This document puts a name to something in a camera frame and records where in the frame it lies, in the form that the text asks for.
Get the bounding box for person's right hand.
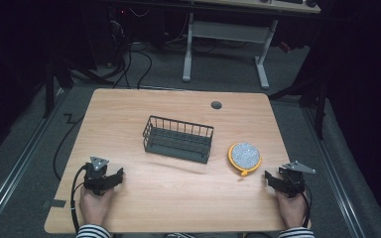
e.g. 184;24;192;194
275;189;308;229

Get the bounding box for black metal stand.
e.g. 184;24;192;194
42;56;115;120
267;56;329;141

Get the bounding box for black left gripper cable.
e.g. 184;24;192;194
69;164;91;233

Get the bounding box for dark grey wire basket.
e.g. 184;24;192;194
142;114;215;165

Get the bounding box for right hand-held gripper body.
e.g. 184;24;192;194
278;160;317;199

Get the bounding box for yellow round speckled disc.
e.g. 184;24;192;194
227;142;263;178

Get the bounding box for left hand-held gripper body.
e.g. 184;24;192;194
82;156;114;196

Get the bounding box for small red object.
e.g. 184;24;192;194
278;41;293;55

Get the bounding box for person's left hand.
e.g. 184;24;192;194
78;186;115;228

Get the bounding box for black floor cable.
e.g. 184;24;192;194
111;36;134;89
52;113;86;182
136;50;154;90

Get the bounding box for aluminium floor rail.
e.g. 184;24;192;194
0;88;66;238
301;104;367;238

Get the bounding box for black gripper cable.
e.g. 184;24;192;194
69;164;91;233
289;177;314;229

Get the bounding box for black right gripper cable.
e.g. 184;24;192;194
289;177;314;229

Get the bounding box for white-legged background desk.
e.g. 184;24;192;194
182;0;322;90

